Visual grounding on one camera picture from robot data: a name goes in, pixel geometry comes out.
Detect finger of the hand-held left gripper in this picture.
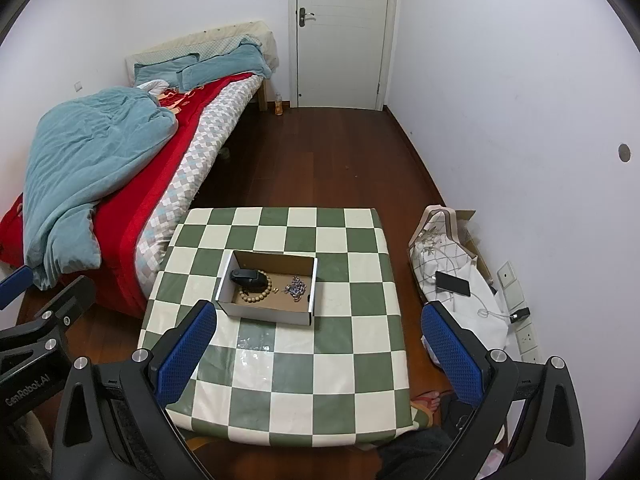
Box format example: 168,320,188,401
0,275,97,357
0,265,33,311

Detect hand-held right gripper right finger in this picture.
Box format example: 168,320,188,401
421,301,587,480

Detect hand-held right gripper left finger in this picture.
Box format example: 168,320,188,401
50,299,218,480

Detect cardboard box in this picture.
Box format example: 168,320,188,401
215,250,319,326

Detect black smart band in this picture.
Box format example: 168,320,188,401
230,268,268,288

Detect person's foot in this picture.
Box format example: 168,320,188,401
410,391,443,415

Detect white cloth bag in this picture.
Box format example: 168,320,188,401
425,265,511,356

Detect small clear plastic bag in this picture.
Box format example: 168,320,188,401
235,332,277,366

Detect black smartphone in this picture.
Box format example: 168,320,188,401
435,271,472,298

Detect person's dark trousers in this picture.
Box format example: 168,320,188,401
375,400,481,480

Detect checked floral tote bag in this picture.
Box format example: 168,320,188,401
409,205,481,306

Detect red blanket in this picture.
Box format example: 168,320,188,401
0,72,263,318

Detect blue quilt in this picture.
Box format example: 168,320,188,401
22,86,178,290

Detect green white checkered tablecloth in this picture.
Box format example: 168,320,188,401
136,206,423,448

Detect diamond patterned bed sheet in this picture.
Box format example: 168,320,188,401
135,77,264,286

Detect blue pillow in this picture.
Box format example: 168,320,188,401
134,52,199,86
180,38,273,92

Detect wooden bed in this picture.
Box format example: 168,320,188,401
0,21,278,318

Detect beige headboard cloth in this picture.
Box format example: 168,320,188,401
125,21,277,73

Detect white door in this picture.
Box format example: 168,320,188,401
289,0,401,111

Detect white charging cable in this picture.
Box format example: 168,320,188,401
432,280,513,322

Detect wooden bead bracelet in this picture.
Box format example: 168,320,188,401
237,272,273,304

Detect white wall switch panel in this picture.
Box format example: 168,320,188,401
496,260,526,306

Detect silver chain bracelet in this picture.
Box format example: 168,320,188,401
284,276,308,303

